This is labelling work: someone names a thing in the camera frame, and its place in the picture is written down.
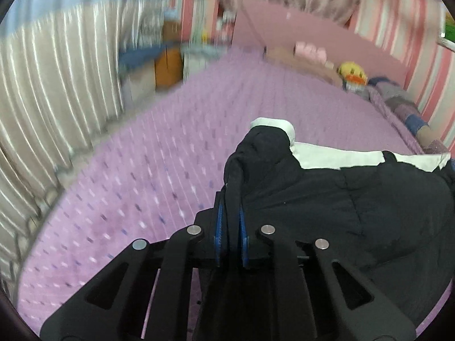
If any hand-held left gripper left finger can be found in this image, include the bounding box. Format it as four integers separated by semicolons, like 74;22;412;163
40;191;230;340

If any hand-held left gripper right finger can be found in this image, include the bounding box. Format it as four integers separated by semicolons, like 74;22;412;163
238;203;416;340

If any black padded jacket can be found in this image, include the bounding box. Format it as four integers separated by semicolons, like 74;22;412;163
199;117;455;341

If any bed with purple dotted sheet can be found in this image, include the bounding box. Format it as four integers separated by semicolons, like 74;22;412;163
16;48;455;338

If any orange cabinet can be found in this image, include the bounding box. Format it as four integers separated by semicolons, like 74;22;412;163
154;47;184;92

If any white nightstand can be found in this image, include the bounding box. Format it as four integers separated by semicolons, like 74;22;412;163
183;45;232;79

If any brown pillow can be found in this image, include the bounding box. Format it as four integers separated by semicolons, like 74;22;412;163
266;45;342;83

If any blue cloth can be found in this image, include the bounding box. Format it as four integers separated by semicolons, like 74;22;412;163
118;43;183;69

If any yellow duck plush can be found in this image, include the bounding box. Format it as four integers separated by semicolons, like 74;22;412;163
336;61;368;86

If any pink plush pillow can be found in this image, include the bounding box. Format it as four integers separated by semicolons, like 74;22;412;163
294;41;328;62

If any cardboard box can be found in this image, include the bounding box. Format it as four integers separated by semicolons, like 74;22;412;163
163;20;183;44

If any patchwork quilt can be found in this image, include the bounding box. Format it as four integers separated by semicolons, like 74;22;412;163
367;76;453;154

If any beige striped curtain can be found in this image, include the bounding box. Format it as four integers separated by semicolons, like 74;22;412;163
0;0;180;292

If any pink headboard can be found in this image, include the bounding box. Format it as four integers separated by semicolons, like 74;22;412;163
233;0;410;91

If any framed wall picture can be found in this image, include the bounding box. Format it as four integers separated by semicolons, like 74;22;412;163
440;3;455;47

